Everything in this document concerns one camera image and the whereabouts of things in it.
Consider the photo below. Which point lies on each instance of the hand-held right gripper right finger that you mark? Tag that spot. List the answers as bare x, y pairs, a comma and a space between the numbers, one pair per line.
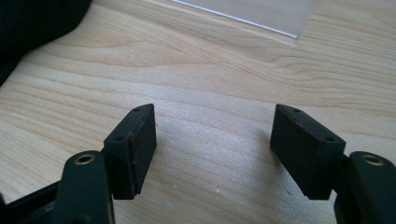
303, 149

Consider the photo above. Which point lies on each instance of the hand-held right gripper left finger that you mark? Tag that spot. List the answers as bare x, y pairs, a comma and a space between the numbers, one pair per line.
130, 155

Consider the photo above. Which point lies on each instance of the clear plastic sheet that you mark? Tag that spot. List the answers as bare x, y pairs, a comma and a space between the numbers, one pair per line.
264, 14

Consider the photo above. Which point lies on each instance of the dark cloth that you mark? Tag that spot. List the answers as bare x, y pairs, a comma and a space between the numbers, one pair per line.
28, 25

